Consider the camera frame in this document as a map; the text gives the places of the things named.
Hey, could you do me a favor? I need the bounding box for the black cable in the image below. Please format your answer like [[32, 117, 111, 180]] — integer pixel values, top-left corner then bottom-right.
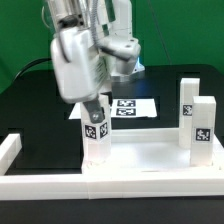
[[13, 57, 54, 83]]

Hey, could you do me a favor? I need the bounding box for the white desk tabletop tray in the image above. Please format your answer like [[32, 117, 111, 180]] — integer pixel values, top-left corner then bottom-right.
[[82, 128, 224, 174]]

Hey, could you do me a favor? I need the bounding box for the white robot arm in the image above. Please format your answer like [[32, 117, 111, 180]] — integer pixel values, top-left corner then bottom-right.
[[44, 0, 141, 123]]

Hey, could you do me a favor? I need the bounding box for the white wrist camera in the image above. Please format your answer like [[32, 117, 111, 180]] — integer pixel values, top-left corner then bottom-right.
[[101, 36, 141, 75]]

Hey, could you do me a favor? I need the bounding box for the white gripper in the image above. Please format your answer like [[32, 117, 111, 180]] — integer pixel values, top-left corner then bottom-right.
[[51, 28, 108, 123]]

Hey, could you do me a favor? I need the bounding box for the white U-shaped fence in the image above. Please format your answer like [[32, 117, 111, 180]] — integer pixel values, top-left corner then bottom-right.
[[0, 134, 224, 201]]

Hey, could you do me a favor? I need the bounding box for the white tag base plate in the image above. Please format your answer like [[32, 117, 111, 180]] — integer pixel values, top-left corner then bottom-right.
[[69, 98, 157, 119]]

